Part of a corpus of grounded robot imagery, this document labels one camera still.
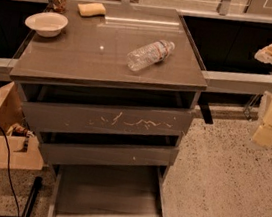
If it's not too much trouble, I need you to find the white bowl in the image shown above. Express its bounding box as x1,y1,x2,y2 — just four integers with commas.
25,12,68,38

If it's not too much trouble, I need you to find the grey drawer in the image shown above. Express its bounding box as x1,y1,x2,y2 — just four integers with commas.
40,132,179,166
47,165,166,217
22,84,194,136

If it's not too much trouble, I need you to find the grey drawer cabinet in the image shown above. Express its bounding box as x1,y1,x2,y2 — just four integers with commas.
0,0,219,190

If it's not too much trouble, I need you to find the cardboard box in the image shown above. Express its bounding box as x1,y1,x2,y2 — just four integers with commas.
0,82,44,170

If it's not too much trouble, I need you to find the grey middle drawer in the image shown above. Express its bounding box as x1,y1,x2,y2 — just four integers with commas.
40,132,179,166

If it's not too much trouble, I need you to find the yellow sponge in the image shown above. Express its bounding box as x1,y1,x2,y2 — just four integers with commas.
78,3,106,17

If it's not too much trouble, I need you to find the grey top drawer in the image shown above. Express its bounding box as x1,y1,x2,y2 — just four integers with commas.
22,84,194,136

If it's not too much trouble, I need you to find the black stand post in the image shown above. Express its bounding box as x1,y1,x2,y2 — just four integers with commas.
22,176,42,217

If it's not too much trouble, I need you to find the black cable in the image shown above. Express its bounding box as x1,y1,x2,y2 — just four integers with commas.
0,125,34,217

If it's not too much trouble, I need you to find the clear plastic water bottle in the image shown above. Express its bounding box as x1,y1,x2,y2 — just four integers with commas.
126,40,175,72

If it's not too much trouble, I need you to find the grey bottom drawer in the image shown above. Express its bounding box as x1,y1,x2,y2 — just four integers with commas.
47,165,166,217

